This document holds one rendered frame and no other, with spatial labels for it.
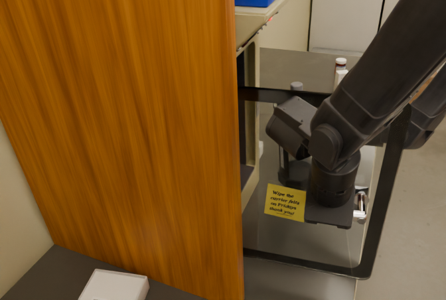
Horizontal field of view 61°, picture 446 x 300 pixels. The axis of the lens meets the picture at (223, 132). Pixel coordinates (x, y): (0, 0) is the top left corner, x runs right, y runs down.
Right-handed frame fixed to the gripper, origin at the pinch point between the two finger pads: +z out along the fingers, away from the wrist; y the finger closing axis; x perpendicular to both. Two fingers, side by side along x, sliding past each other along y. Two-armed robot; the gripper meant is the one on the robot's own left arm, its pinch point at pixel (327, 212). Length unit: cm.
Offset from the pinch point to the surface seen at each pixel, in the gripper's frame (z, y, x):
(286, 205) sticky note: 5.3, -2.1, -7.2
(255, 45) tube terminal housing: -0.5, -36.2, -19.1
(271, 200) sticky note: 4.6, -2.4, -10.0
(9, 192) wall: 6, 5, -66
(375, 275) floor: 145, -27, 29
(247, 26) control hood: -25.5, -15.1, -13.5
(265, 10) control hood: -26.6, -16.9, -11.1
